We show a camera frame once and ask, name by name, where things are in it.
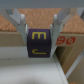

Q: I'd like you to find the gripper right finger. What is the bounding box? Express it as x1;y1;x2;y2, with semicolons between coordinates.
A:
49;8;80;44

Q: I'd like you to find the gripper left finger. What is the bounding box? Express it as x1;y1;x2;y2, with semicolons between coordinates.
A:
3;8;31;44

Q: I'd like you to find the purple block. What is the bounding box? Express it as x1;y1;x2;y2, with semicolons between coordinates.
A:
26;28;53;59

